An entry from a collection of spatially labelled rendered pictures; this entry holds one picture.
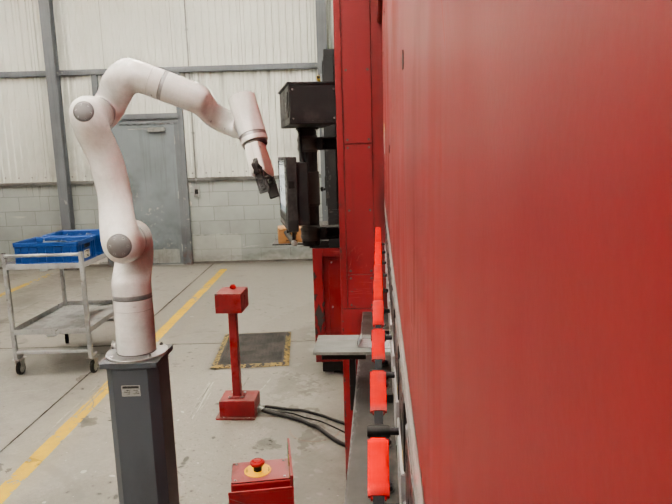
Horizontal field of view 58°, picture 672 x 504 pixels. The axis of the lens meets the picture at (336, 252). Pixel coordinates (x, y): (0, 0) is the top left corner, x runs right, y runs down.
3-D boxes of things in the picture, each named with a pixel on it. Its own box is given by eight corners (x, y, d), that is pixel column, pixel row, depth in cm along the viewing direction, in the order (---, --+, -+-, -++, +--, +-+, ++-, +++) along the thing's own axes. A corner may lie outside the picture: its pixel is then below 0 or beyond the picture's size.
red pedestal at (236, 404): (223, 406, 392) (215, 282, 378) (261, 406, 390) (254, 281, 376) (215, 420, 372) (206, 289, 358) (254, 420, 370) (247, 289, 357)
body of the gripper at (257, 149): (249, 150, 188) (259, 183, 187) (237, 141, 178) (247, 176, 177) (271, 141, 187) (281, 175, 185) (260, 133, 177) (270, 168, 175)
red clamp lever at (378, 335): (369, 326, 103) (369, 377, 97) (393, 326, 103) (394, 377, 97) (369, 332, 105) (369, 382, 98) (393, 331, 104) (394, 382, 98)
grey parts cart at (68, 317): (64, 340, 546) (53, 236, 530) (136, 338, 545) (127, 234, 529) (10, 376, 457) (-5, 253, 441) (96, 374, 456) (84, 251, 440)
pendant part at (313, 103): (284, 245, 342) (277, 92, 329) (326, 242, 347) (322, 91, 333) (293, 260, 293) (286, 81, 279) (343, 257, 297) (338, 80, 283)
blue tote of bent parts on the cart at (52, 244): (37, 258, 488) (35, 236, 485) (98, 257, 488) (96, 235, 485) (13, 267, 453) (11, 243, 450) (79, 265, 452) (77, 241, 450)
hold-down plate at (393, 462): (375, 446, 153) (374, 435, 152) (396, 446, 153) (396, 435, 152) (374, 516, 123) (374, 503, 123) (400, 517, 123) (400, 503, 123)
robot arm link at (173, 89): (159, 114, 189) (251, 148, 194) (156, 91, 174) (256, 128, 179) (169, 90, 192) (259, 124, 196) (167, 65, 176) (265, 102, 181)
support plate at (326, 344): (318, 337, 206) (318, 334, 206) (395, 337, 204) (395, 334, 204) (312, 355, 188) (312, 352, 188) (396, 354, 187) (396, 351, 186)
